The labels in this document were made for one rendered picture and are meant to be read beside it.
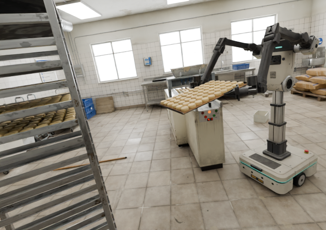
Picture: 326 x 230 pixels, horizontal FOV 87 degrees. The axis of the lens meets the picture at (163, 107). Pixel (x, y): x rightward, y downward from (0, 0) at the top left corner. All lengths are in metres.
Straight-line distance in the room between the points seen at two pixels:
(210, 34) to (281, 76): 4.39
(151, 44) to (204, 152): 4.46
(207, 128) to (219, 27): 4.52
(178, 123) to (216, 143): 0.78
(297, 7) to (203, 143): 5.84
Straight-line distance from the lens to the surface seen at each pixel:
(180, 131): 2.84
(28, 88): 0.90
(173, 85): 2.72
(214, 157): 2.36
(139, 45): 6.07
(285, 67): 1.98
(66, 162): 0.97
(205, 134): 2.18
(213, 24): 6.21
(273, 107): 2.14
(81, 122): 0.87
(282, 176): 2.09
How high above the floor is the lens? 1.44
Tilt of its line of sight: 15 degrees down
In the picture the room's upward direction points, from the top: 9 degrees counter-clockwise
